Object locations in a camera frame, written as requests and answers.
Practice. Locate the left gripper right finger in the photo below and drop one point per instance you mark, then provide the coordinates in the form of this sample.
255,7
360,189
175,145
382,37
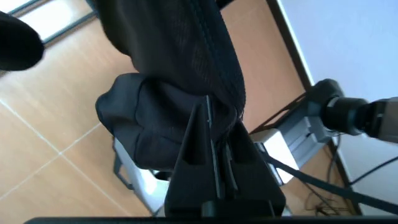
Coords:
255,180

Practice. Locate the black garment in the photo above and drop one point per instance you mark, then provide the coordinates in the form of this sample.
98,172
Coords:
180,62

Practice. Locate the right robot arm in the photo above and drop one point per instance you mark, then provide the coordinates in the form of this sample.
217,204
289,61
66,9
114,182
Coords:
342,112

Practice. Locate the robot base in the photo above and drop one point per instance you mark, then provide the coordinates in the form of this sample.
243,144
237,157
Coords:
280,146

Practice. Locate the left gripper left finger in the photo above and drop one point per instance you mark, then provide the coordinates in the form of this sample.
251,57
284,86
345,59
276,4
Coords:
192,174

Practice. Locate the black knitted shorts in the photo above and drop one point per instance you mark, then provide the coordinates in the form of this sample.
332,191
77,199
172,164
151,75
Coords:
18,43

